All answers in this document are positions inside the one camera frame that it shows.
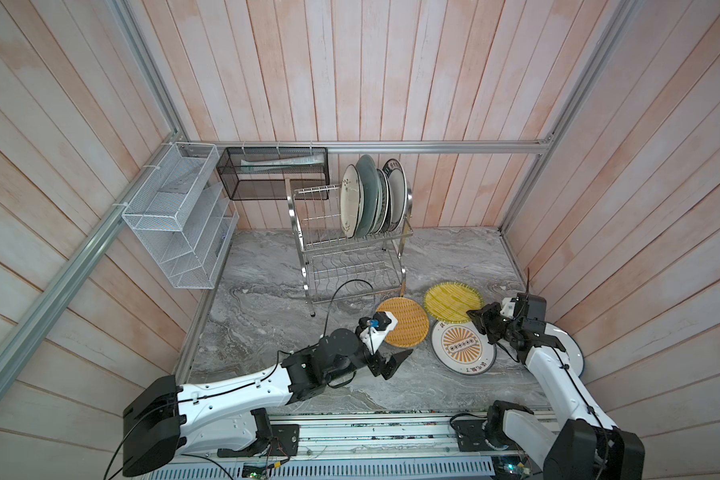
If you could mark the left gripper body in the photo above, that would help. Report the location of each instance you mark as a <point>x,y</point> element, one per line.
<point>375,362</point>

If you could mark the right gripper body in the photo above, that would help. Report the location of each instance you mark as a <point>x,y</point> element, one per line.
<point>508,326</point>

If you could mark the yellow woven pattern plate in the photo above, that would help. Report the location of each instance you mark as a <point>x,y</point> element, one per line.
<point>450,301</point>

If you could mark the orange woven pattern plate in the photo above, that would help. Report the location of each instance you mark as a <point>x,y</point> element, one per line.
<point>413,322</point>

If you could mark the stainless steel dish rack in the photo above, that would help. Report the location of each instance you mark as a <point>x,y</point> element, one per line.
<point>334,266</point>

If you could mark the light green flower plate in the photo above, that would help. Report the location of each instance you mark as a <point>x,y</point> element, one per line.
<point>379,207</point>

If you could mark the white plate green lettered rim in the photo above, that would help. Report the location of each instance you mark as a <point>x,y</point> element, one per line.
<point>398,193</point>

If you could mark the cream floral plate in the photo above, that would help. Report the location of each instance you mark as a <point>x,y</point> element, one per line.
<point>351,201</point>

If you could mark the large teal plate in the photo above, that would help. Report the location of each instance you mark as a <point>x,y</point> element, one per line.
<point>367,172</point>

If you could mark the small orange sunburst plate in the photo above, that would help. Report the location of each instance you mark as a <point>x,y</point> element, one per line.
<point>387,203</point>

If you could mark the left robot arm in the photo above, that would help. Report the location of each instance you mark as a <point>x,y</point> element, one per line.
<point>229,417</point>

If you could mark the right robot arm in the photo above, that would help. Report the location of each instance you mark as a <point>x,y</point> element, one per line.
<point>589,444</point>

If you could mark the large orange sunburst plate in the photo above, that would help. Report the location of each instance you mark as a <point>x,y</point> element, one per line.
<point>461,348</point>

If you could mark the white plate black cloud motif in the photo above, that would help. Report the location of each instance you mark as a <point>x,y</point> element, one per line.
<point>571,347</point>

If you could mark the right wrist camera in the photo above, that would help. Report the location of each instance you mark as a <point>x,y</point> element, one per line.
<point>524,305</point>

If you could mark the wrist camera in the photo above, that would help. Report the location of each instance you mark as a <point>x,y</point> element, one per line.
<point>378,330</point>
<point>524,305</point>

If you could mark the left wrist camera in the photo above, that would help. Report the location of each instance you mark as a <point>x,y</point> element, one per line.
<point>378,330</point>

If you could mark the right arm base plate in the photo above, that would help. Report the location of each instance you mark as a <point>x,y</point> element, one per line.
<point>471,437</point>

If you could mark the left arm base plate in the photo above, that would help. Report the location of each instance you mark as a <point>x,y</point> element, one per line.
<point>274,440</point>

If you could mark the aluminium frame rail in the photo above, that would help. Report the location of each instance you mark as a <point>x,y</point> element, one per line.
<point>402,147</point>

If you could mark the black wire mesh basket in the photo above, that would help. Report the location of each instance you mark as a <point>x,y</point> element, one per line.
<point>261,173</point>

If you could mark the white wire mesh shelf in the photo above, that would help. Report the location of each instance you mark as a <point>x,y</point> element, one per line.
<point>182,218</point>

